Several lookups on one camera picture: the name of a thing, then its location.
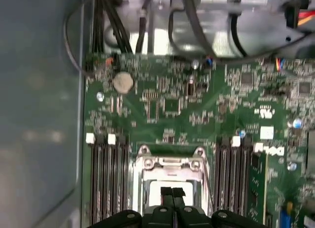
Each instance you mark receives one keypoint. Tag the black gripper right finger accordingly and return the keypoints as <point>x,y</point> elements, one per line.
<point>187,218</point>

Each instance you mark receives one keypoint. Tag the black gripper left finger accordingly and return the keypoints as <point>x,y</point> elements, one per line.
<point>163,218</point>

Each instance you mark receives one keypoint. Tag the silver CPU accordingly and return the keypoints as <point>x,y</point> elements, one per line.
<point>155,196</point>

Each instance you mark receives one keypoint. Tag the metal socket cover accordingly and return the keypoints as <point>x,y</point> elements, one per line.
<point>142,188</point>

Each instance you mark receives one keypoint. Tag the thin metal locking lever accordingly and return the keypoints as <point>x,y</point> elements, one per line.
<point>208,186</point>

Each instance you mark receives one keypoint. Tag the CPU socket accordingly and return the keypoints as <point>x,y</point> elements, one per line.
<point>194,164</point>

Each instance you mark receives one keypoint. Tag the RAM slot with white clips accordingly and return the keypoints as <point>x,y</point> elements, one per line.
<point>94,178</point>
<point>231,178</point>
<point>113,178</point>

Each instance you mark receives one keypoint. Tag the green RAM stick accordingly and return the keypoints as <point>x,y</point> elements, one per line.
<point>258,188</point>

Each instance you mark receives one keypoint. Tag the green motherboard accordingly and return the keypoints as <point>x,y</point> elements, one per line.
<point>197,109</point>

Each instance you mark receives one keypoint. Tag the silver coin battery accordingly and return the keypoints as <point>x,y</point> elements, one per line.
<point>123,82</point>

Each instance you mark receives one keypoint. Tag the black and silver PC case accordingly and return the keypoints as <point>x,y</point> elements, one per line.
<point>37,90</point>

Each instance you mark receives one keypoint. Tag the grey round metal housing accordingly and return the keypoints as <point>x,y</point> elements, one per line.
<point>261,36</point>

